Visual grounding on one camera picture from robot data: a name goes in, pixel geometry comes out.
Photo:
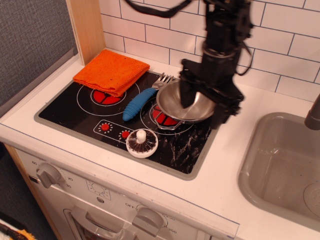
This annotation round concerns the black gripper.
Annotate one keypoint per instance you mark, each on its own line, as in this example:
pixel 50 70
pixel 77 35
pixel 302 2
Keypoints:
pixel 213 77

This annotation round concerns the stainless steel bowl with handles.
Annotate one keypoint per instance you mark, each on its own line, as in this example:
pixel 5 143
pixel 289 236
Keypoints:
pixel 168 100

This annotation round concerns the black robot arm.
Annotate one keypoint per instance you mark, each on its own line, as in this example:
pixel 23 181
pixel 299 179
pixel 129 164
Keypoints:
pixel 228 24

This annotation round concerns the orange folded towel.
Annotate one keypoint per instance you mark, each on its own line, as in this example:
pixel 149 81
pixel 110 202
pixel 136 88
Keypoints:
pixel 111 73

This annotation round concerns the white round dish brush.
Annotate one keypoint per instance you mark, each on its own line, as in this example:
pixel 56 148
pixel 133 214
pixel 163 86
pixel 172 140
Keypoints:
pixel 142 143

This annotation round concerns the red stove knob right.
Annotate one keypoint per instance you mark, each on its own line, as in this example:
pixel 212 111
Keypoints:
pixel 125 134

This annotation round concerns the red stove knob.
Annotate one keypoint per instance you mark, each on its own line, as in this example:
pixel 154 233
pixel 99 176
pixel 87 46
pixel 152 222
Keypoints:
pixel 125 134
pixel 105 127

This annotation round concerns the grey sink basin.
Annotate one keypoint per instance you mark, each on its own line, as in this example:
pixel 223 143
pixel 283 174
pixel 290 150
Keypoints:
pixel 281 169

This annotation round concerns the red stove knob left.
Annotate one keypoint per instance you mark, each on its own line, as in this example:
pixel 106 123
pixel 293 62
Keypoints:
pixel 105 127

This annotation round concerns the grey faucet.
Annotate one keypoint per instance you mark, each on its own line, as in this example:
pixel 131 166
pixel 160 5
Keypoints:
pixel 312 120

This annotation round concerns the black toy stovetop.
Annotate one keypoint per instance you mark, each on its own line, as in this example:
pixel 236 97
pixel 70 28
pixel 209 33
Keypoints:
pixel 80 111

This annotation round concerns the grey oven temperature knob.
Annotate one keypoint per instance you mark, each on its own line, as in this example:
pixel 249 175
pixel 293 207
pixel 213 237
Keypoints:
pixel 148 221

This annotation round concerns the grey timer knob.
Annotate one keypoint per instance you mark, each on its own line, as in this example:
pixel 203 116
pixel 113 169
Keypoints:
pixel 48 175

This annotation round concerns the orange and black cloth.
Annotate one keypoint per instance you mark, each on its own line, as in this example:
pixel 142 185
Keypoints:
pixel 16 234

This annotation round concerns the fork with blue handle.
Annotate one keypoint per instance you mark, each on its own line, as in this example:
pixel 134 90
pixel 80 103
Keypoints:
pixel 136 104

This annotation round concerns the wooden side post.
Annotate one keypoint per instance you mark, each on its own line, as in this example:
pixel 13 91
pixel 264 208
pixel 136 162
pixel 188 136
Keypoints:
pixel 85 17

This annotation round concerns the grey oven door handle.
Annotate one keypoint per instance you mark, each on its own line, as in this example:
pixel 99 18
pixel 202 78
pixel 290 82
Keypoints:
pixel 90 231

